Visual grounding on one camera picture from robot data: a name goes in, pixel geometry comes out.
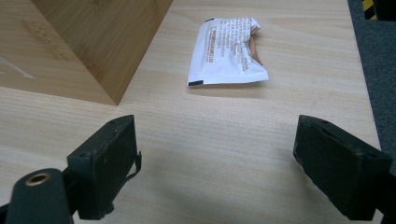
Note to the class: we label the wooden tea box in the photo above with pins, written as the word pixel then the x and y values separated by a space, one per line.
pixel 77 46

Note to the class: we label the black stand base striped edge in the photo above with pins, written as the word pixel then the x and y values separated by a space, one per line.
pixel 378 8

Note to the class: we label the white tea packet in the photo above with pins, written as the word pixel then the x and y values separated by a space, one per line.
pixel 224 53

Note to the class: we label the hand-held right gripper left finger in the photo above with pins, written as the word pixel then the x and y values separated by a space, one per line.
pixel 106 168

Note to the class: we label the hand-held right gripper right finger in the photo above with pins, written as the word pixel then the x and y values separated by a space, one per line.
pixel 339 168

